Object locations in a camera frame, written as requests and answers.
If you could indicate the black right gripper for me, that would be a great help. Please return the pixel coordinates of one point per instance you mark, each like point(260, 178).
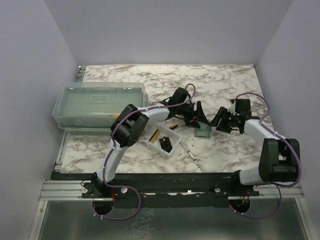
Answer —
point(222, 127)

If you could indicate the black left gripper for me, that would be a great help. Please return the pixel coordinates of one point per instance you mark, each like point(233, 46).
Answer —
point(190, 121)

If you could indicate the green leather card holder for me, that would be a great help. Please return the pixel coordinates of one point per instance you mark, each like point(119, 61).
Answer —
point(203, 131)

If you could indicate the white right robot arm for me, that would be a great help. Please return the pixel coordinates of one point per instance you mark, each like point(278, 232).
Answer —
point(280, 156)

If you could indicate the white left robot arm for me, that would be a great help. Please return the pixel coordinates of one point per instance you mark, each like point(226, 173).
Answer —
point(130, 124)

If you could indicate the gold card in tray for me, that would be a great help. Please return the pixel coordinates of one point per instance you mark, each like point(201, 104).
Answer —
point(154, 136)

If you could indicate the yellow black utility knife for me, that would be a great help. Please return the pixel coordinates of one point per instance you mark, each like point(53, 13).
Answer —
point(173, 127)

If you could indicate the small metal cylinder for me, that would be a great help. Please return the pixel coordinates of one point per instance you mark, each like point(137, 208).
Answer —
point(191, 155)

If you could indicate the clear small plastic tray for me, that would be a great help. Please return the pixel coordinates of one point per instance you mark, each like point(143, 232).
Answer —
point(175, 139)

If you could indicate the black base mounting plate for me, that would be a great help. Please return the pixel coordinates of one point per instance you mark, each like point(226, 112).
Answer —
point(162, 190)

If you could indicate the clear plastic storage box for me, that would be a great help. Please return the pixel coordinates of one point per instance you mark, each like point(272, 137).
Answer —
point(87, 106)

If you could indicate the aluminium extrusion rail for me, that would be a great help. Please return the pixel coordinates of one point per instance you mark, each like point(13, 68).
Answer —
point(56, 190)

